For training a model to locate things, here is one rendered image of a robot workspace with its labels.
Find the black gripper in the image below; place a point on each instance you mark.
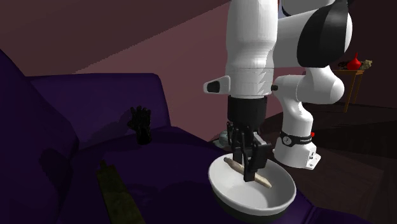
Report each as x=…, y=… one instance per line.
x=246, y=108

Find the beige wooden stick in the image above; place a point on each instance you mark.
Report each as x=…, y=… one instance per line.
x=263, y=181

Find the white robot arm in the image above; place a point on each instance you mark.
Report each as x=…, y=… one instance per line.
x=251, y=46

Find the white bowl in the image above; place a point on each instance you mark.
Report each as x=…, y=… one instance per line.
x=248, y=195

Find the black hand figure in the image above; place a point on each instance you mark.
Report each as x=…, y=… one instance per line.
x=141, y=124

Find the wooden side table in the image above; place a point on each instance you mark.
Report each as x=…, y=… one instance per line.
x=353, y=73

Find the olive green flat board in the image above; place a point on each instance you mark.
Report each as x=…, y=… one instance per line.
x=119, y=198

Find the dark purple sofa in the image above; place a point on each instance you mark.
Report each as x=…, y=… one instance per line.
x=93, y=99

